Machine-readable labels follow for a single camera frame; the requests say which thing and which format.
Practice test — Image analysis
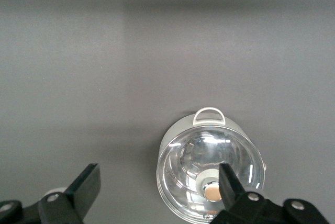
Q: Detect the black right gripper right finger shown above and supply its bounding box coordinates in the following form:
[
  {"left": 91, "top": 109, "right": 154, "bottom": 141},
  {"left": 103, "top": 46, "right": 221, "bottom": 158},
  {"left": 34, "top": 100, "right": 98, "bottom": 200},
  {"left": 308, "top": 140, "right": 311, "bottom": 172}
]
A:
[{"left": 210, "top": 163, "right": 330, "bottom": 224}]

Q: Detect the glass lid with copper knob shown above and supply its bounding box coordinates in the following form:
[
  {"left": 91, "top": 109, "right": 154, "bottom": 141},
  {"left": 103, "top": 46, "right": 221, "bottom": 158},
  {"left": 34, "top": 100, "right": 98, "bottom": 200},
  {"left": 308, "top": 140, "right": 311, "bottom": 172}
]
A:
[{"left": 156, "top": 126, "right": 265, "bottom": 224}]

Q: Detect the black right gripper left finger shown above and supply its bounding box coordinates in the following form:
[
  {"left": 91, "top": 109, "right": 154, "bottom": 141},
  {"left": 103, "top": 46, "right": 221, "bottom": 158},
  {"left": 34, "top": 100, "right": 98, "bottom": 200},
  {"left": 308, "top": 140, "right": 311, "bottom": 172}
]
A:
[{"left": 0, "top": 163, "right": 102, "bottom": 224}]

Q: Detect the pale grey stock pot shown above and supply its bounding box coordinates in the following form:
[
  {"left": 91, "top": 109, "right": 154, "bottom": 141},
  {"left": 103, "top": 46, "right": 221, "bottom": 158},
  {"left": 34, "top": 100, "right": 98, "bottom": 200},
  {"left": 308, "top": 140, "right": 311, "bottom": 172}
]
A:
[{"left": 157, "top": 107, "right": 268, "bottom": 224}]

